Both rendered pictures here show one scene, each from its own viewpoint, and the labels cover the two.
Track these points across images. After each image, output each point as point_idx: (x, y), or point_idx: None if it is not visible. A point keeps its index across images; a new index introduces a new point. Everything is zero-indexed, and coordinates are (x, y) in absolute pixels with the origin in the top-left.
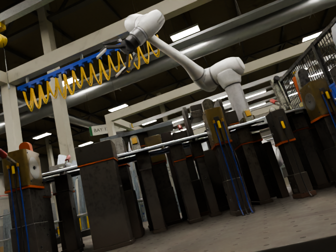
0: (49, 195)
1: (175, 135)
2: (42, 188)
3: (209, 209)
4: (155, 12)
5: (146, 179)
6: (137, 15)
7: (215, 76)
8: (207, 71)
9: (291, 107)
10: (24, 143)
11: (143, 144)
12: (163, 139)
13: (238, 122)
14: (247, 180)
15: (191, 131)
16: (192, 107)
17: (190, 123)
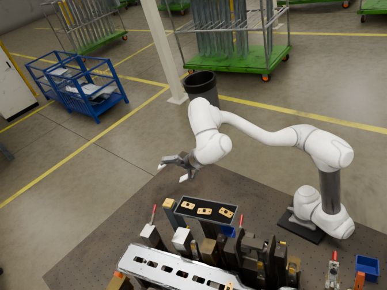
0: (142, 258)
1: (226, 252)
2: (132, 289)
3: None
4: (216, 151)
5: None
6: (198, 127)
7: (308, 153)
8: (302, 142)
9: (336, 289)
10: (116, 275)
11: (207, 222)
12: (217, 244)
13: (284, 264)
14: None
15: (237, 259)
16: (242, 245)
17: (237, 255)
